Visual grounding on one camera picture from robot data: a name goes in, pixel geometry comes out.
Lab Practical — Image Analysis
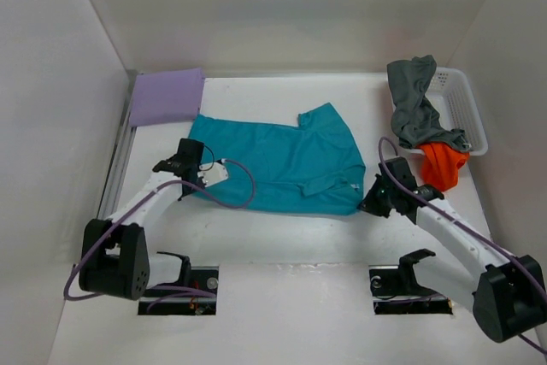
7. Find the purple t shirt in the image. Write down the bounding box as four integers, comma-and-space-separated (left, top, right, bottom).
129, 68, 205, 127

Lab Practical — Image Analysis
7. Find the teal t shirt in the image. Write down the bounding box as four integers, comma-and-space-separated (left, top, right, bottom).
189, 103, 366, 216

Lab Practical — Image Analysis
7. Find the grey t shirt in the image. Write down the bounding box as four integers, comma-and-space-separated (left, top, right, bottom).
386, 55, 471, 153

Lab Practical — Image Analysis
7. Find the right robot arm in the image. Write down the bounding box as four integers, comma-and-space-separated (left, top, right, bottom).
358, 157, 546, 343

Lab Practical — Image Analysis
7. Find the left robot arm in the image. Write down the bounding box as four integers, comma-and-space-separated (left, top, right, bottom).
71, 138, 204, 300

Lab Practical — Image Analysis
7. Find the orange t shirt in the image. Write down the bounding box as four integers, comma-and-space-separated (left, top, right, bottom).
420, 143, 470, 191

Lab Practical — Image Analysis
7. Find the white plastic bin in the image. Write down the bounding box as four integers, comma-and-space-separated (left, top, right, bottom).
391, 66, 489, 156

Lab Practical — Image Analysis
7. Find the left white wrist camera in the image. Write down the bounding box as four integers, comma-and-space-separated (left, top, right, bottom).
197, 159, 229, 188

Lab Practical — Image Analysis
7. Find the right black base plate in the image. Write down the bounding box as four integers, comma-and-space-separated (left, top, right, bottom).
368, 266, 453, 315

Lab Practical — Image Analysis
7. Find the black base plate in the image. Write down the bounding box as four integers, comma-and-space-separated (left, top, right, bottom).
137, 267, 220, 316
368, 266, 453, 315

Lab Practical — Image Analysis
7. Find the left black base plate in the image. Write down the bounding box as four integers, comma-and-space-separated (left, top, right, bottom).
137, 267, 220, 316

